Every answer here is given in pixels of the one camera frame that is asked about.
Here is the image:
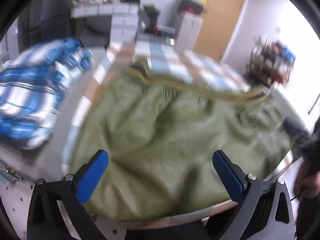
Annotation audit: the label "blue white plaid garment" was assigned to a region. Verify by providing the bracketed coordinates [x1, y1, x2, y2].
[1, 38, 94, 151]

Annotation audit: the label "green flower bouquet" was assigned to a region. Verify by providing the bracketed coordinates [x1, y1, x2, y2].
[144, 4, 160, 36]

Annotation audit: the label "stacked shoe boxes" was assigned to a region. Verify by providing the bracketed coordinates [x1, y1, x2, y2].
[178, 0, 206, 15]

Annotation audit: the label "olive green leather jacket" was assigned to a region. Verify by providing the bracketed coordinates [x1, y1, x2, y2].
[69, 61, 292, 221]

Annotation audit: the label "wooden door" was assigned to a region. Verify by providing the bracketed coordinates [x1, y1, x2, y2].
[194, 0, 245, 61]

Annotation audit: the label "silver suitcase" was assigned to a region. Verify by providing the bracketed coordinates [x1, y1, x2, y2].
[135, 25, 176, 47]

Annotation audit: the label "wooden shoe rack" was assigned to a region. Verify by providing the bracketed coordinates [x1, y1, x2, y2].
[246, 35, 296, 88]

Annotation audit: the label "person's right hand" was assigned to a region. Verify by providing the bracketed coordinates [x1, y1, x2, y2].
[293, 161, 319, 200]

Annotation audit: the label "white drawer desk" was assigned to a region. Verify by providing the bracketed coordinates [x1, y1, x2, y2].
[71, 3, 140, 43]

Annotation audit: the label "checkered bed sheet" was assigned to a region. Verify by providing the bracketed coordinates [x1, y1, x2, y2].
[62, 41, 293, 229]

